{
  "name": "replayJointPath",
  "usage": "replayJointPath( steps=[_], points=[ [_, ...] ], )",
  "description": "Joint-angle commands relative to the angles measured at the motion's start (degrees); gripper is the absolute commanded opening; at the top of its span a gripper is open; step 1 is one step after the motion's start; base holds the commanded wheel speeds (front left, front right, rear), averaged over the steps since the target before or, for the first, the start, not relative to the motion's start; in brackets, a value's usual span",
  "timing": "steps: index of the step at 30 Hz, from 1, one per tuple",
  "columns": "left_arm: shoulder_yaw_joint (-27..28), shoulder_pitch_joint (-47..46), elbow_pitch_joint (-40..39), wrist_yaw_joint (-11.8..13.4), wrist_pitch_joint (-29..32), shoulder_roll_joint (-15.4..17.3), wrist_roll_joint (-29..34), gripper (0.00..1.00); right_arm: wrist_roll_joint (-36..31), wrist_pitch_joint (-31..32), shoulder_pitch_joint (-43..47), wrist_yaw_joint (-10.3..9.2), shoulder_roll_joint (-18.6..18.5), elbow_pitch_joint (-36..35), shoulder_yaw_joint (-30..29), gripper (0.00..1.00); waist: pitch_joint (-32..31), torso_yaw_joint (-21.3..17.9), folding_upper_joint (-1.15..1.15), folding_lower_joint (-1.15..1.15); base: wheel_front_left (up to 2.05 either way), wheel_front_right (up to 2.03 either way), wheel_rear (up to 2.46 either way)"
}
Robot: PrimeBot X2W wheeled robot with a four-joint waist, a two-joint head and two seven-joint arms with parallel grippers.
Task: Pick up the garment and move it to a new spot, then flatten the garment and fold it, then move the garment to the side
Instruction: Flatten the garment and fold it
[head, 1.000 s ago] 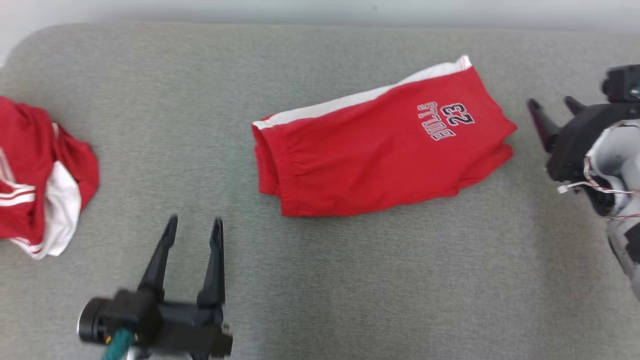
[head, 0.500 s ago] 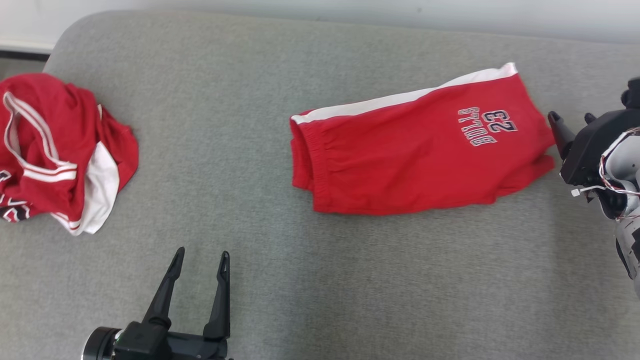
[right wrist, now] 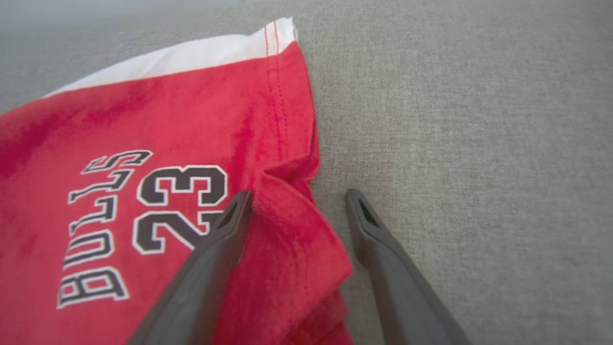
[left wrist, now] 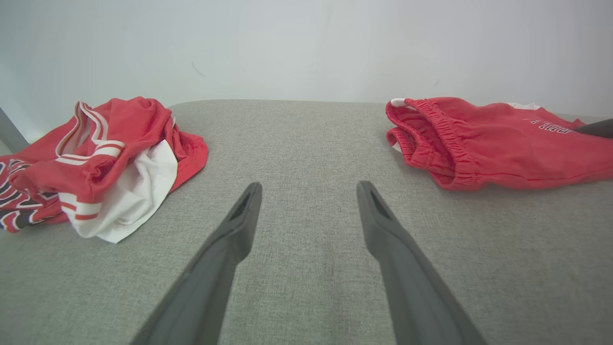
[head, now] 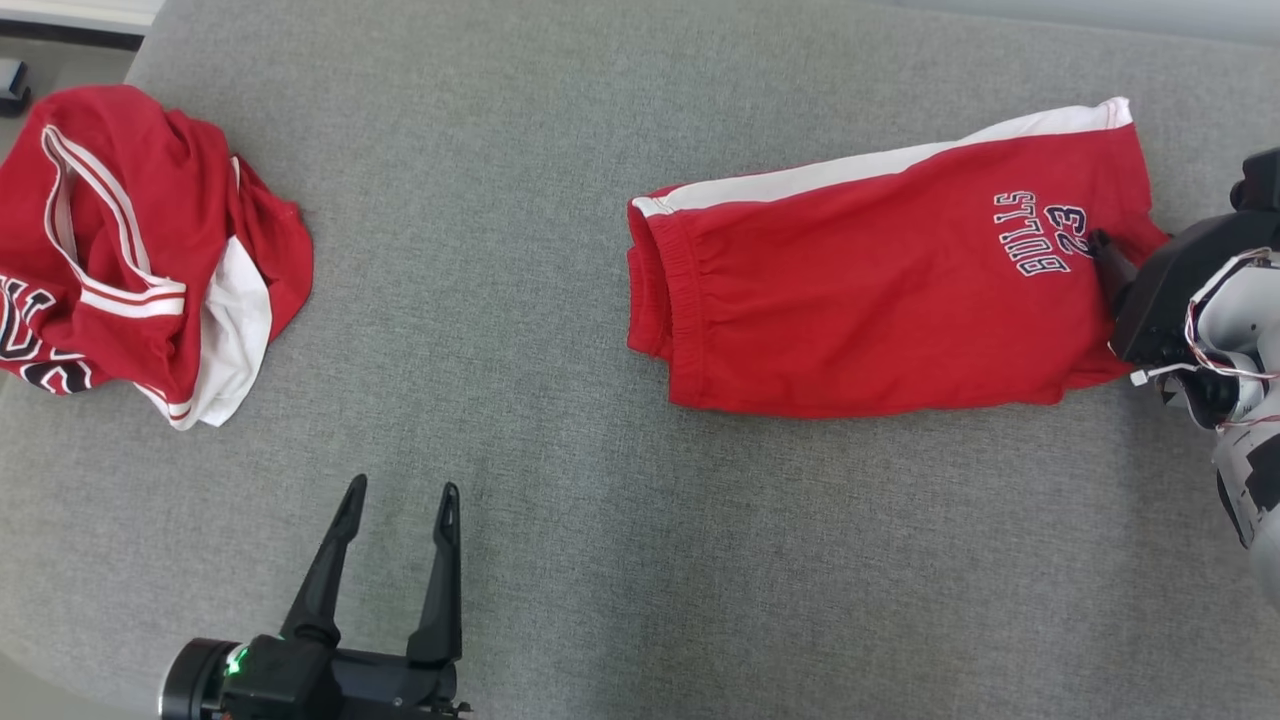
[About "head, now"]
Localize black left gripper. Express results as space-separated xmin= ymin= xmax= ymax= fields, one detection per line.
xmin=158 ymin=474 xmax=473 ymax=720

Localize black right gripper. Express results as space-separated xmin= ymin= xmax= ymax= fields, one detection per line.
xmin=1087 ymin=208 xmax=1280 ymax=367

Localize red Bulls shorts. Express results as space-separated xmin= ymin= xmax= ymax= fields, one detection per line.
xmin=626 ymin=96 xmax=1172 ymax=420

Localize red white Bulls jersey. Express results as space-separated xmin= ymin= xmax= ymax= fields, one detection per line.
xmin=0 ymin=84 xmax=315 ymax=432

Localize small dark floor object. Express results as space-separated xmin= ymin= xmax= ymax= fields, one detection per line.
xmin=0 ymin=58 xmax=32 ymax=118

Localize white red wire bundle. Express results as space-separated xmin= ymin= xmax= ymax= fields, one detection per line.
xmin=1129 ymin=247 xmax=1280 ymax=433

